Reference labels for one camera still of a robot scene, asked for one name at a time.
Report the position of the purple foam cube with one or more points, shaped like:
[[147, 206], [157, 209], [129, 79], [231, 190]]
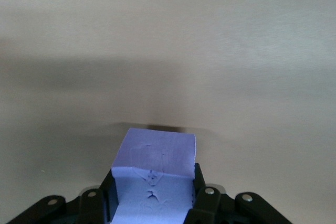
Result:
[[155, 155]]

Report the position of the brown table mat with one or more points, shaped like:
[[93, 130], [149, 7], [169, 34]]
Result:
[[168, 24]]

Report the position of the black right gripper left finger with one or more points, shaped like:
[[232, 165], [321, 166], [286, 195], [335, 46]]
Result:
[[90, 205]]

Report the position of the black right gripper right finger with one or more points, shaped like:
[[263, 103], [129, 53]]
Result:
[[210, 203]]

